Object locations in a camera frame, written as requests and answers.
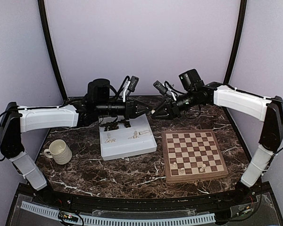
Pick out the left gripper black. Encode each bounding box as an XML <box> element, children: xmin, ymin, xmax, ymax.
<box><xmin>96</xmin><ymin>97</ymin><xmax>153</xmax><ymax>120</ymax></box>

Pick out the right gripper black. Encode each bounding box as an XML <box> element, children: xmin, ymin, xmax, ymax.
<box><xmin>151</xmin><ymin>89</ymin><xmax>199</xmax><ymax>119</ymax></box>

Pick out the white plastic divided tray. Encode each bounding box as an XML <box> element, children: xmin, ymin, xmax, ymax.
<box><xmin>99</xmin><ymin>114</ymin><xmax>157</xmax><ymax>161</ymax></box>

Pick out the wooden chess board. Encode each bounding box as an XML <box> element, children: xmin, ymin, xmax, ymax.
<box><xmin>161</xmin><ymin>129</ymin><xmax>229</xmax><ymax>183</ymax></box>

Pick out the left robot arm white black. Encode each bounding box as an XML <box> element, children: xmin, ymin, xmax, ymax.
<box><xmin>0</xmin><ymin>79</ymin><xmax>152</xmax><ymax>205</ymax></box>

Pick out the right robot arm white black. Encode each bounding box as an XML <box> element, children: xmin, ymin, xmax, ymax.
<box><xmin>152</xmin><ymin>69</ymin><xmax>283</xmax><ymax>204</ymax></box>

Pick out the dark chess pieces pile upper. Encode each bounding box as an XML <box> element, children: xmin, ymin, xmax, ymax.
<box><xmin>118</xmin><ymin>119</ymin><xmax>131</xmax><ymax>128</ymax></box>

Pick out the dark chess pieces pile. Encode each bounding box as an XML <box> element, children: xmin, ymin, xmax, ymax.
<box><xmin>118</xmin><ymin>119</ymin><xmax>131</xmax><ymax>128</ymax></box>
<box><xmin>101</xmin><ymin>122</ymin><xmax>119</xmax><ymax>131</ymax></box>

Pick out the dark chess pieces pile lower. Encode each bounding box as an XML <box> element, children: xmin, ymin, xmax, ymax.
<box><xmin>101</xmin><ymin>122</ymin><xmax>119</xmax><ymax>131</ymax></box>

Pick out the white chess pieces pile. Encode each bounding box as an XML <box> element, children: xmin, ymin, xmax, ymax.
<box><xmin>104</xmin><ymin>129</ymin><xmax>151</xmax><ymax>144</ymax></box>

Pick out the cream ribbed ceramic mug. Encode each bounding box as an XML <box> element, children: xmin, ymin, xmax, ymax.
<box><xmin>43</xmin><ymin>139</ymin><xmax>73</xmax><ymax>165</ymax></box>

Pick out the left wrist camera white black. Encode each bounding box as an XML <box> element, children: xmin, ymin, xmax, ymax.
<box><xmin>122</xmin><ymin>75</ymin><xmax>139</xmax><ymax>103</ymax></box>

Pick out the black right frame post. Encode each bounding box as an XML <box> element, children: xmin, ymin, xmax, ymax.
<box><xmin>223</xmin><ymin>0</ymin><xmax>247</xmax><ymax>83</ymax></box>

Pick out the black frame post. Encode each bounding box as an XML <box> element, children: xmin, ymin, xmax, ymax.
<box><xmin>37</xmin><ymin>0</ymin><xmax>68</xmax><ymax>101</ymax></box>
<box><xmin>223</xmin><ymin>0</ymin><xmax>247</xmax><ymax>83</ymax></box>

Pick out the white slotted cable duct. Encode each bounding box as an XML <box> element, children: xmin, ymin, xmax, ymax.
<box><xmin>20</xmin><ymin>201</ymin><xmax>216</xmax><ymax>226</ymax></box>

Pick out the black front rail base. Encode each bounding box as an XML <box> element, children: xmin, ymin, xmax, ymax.
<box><xmin>6</xmin><ymin>182</ymin><xmax>283</xmax><ymax>226</ymax></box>

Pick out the black left frame post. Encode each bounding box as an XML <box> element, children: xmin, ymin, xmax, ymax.
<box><xmin>37</xmin><ymin>0</ymin><xmax>68</xmax><ymax>101</ymax></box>

